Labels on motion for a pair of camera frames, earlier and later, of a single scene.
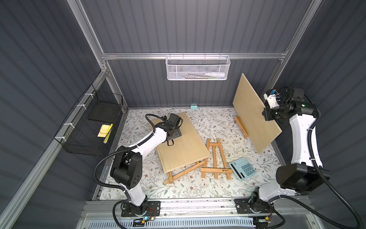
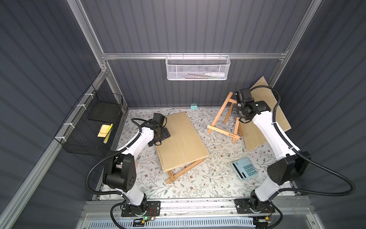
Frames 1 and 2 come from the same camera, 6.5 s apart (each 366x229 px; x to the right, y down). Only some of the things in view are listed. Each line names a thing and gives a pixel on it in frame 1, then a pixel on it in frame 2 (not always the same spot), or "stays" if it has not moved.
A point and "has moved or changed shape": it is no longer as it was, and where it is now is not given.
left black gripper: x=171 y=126 to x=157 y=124
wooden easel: x=216 y=171 to x=222 y=130
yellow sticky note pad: x=103 y=130 stays
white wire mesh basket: x=195 y=67 stays
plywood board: x=249 y=107 has moved or changed shape
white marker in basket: x=219 y=74 stays
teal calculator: x=243 y=168 stays
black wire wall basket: x=79 y=134 stays
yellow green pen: x=107 y=134 stays
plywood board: x=187 y=150 stays
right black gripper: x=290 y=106 to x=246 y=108
